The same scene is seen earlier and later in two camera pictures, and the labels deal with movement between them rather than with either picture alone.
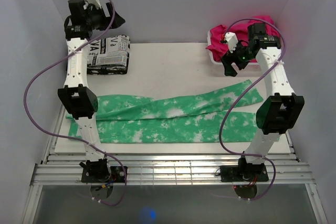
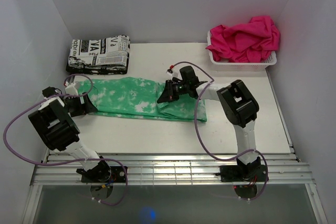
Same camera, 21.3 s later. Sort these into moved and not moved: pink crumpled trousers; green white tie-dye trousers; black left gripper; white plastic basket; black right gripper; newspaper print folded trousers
Moved: black left gripper; green white tie-dye trousers; black right gripper
Not moved: white plastic basket; pink crumpled trousers; newspaper print folded trousers
